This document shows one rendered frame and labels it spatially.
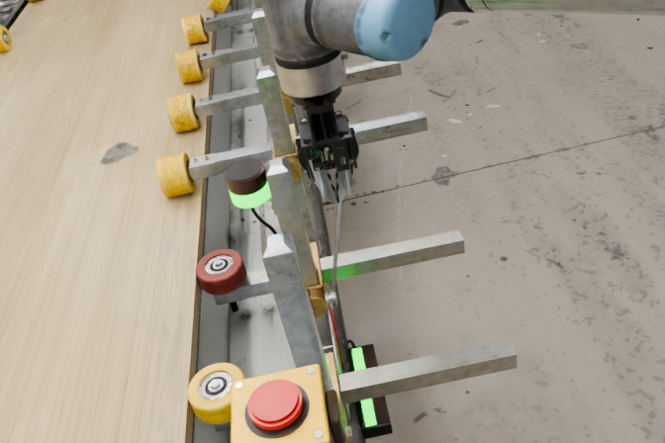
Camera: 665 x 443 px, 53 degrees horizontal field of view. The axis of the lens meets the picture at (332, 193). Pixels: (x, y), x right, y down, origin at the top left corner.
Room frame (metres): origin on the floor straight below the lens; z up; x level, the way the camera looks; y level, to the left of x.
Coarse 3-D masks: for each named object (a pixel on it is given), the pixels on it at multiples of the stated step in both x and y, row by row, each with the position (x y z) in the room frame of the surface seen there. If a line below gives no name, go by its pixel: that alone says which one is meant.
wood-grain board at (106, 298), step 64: (64, 0) 2.54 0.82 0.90; (128, 0) 2.38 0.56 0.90; (192, 0) 2.24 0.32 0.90; (0, 64) 2.01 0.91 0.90; (64, 64) 1.90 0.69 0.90; (128, 64) 1.80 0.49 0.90; (0, 128) 1.57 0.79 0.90; (64, 128) 1.49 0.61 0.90; (128, 128) 1.42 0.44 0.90; (0, 192) 1.25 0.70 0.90; (64, 192) 1.20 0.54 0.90; (128, 192) 1.15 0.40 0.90; (0, 256) 1.02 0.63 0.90; (64, 256) 0.98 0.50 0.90; (128, 256) 0.94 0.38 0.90; (192, 256) 0.90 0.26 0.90; (0, 320) 0.84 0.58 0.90; (64, 320) 0.81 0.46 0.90; (128, 320) 0.78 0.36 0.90; (192, 320) 0.75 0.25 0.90; (0, 384) 0.70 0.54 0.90; (64, 384) 0.67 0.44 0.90; (128, 384) 0.65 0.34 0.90
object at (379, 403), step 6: (366, 348) 0.79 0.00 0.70; (372, 348) 0.79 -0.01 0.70; (366, 354) 0.78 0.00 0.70; (372, 354) 0.78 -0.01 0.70; (366, 360) 0.77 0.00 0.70; (372, 360) 0.76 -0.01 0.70; (366, 366) 0.75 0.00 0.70; (372, 366) 0.75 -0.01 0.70; (378, 402) 0.68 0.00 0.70; (384, 402) 0.67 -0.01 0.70; (378, 408) 0.67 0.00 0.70; (384, 408) 0.66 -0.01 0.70; (378, 414) 0.65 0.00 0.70; (384, 414) 0.65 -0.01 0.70; (378, 420) 0.64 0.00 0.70; (384, 420) 0.64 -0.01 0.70
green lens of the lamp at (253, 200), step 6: (264, 186) 0.80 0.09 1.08; (258, 192) 0.79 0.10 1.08; (264, 192) 0.80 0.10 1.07; (234, 198) 0.80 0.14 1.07; (240, 198) 0.79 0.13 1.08; (246, 198) 0.79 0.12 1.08; (252, 198) 0.79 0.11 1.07; (258, 198) 0.79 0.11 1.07; (264, 198) 0.80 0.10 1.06; (234, 204) 0.81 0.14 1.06; (240, 204) 0.79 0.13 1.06; (246, 204) 0.79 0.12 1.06; (252, 204) 0.79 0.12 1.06; (258, 204) 0.79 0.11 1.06
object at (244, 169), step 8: (240, 160) 0.84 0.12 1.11; (248, 160) 0.84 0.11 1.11; (256, 160) 0.83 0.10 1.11; (232, 168) 0.83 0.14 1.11; (240, 168) 0.82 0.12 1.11; (248, 168) 0.82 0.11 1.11; (256, 168) 0.81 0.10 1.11; (232, 176) 0.81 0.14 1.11; (240, 176) 0.80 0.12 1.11; (248, 176) 0.80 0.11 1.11; (272, 200) 0.80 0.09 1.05; (272, 208) 0.81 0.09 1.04; (256, 216) 0.82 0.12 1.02; (264, 224) 0.82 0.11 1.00
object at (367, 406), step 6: (360, 348) 0.80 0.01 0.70; (354, 354) 0.79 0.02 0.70; (360, 354) 0.78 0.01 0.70; (354, 360) 0.77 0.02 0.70; (360, 360) 0.77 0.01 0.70; (354, 366) 0.76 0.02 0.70; (360, 366) 0.76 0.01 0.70; (366, 402) 0.68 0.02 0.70; (366, 408) 0.67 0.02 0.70; (372, 408) 0.67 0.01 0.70; (366, 414) 0.66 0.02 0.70; (372, 414) 0.66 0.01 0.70; (366, 420) 0.65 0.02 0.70; (372, 420) 0.65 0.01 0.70; (366, 426) 0.64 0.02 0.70
